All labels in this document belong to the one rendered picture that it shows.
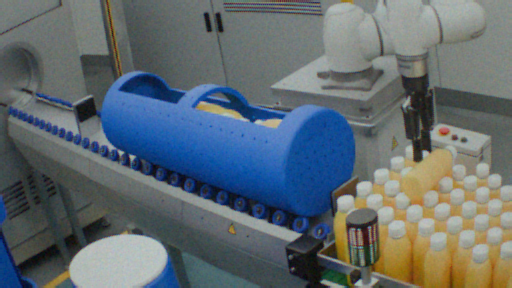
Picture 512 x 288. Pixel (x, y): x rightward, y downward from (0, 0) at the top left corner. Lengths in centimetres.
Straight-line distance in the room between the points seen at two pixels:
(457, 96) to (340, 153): 295
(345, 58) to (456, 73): 248
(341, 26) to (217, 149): 63
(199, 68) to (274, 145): 249
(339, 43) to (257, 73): 168
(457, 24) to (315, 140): 52
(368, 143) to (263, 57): 164
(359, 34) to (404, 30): 71
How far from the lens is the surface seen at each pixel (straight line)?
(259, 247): 207
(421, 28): 169
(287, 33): 379
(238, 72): 411
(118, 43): 312
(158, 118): 221
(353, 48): 238
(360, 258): 136
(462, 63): 476
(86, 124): 293
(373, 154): 243
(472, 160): 191
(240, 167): 194
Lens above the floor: 195
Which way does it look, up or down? 24 degrees down
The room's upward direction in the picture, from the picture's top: 11 degrees counter-clockwise
